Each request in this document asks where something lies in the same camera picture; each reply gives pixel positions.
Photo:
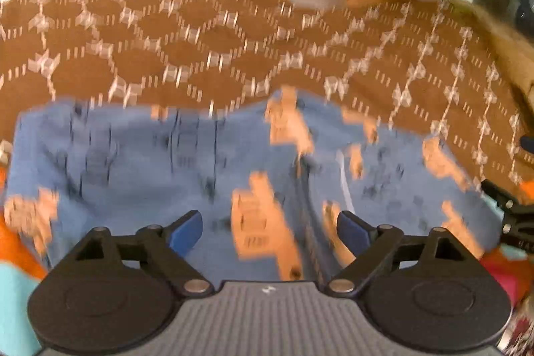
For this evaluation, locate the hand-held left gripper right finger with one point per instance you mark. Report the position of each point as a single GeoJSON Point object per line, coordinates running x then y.
{"type": "Point", "coordinates": [352, 231]}

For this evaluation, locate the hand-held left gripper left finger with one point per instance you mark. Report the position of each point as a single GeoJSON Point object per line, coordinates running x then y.
{"type": "Point", "coordinates": [187, 231]}

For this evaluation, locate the blue printed pants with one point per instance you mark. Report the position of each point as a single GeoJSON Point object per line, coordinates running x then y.
{"type": "Point", "coordinates": [137, 172]}

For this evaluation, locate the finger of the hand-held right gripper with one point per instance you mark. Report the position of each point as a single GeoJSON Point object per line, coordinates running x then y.
{"type": "Point", "coordinates": [498, 195]}
{"type": "Point", "coordinates": [528, 142]}

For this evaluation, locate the white floral bedsheet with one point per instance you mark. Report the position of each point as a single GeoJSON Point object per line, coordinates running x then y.
{"type": "Point", "coordinates": [521, 333]}

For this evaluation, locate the brown printed blanket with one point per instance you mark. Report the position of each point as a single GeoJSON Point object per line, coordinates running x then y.
{"type": "Point", "coordinates": [175, 43]}

